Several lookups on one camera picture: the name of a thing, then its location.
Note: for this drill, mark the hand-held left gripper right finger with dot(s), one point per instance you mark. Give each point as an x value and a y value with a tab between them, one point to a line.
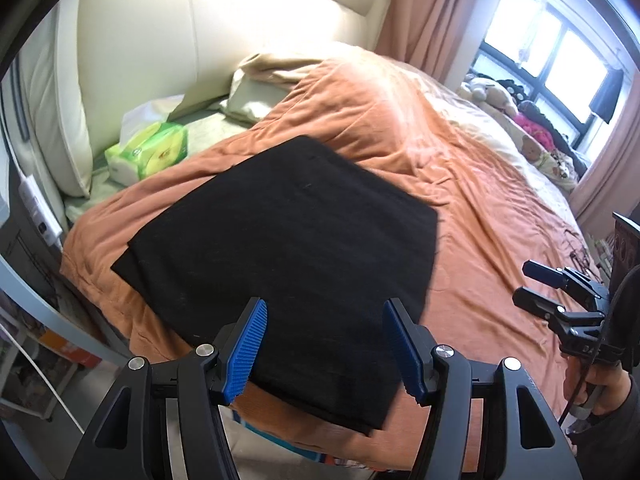
402	355

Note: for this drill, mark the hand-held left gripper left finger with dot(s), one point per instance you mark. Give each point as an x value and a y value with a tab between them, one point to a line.
247	355

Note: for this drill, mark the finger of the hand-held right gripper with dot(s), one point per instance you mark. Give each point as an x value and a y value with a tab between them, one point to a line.
537	305
542	272

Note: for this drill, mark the black pants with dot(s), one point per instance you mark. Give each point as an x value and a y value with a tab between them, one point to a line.
300	240

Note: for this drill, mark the person's right forearm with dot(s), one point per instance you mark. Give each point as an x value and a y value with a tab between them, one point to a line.
615	435

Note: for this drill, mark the person's right hand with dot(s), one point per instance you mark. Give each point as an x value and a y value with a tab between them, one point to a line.
615	390

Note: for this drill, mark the stack of colourful books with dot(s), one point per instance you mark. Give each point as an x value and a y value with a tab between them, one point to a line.
600	257

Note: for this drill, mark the orange blanket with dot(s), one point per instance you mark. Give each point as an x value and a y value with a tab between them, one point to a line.
475	240

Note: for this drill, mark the dark wooden cabinet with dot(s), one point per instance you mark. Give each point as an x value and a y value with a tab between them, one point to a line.
627	250

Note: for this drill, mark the cream printed pillow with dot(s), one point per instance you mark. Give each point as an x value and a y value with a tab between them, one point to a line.
545	160

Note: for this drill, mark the pink curtain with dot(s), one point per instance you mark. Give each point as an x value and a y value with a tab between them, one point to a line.
430	10
610	175

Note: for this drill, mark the dark plush toy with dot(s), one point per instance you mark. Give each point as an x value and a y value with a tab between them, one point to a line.
570	147

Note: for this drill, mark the pink plush toy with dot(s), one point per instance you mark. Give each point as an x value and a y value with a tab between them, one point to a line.
532	127

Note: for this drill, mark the black knit folded garment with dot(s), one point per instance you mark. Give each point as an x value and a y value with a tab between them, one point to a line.
122	266

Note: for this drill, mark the beige plush bear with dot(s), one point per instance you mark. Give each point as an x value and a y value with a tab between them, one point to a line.
492	95

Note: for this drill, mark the dark hanging cloth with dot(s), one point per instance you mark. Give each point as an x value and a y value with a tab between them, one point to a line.
606	95

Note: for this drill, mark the bedside shelf with books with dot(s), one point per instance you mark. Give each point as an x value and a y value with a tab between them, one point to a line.
55	345

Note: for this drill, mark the green tissue pack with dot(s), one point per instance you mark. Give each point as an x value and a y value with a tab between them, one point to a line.
150	152

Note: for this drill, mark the light green bed sheet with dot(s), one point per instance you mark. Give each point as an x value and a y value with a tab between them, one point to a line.
210	127

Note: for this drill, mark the white power strip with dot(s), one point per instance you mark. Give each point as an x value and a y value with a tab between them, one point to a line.
40	215

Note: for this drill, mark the cream padded headboard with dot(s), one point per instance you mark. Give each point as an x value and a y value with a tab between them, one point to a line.
200	35

